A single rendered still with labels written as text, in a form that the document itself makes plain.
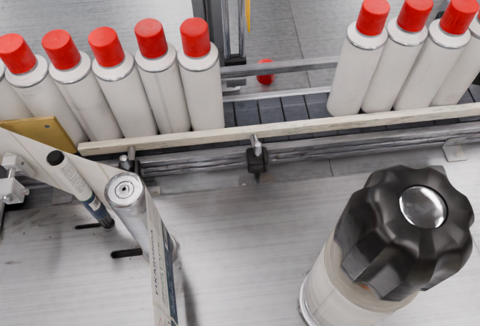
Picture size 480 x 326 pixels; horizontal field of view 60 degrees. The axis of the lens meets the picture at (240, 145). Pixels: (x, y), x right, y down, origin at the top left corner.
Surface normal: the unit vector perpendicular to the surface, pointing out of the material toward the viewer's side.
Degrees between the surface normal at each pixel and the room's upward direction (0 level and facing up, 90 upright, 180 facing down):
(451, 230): 10
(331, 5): 0
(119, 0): 0
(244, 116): 0
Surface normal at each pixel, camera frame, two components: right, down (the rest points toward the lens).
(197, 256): -0.02, -0.51
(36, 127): 0.11, 0.85
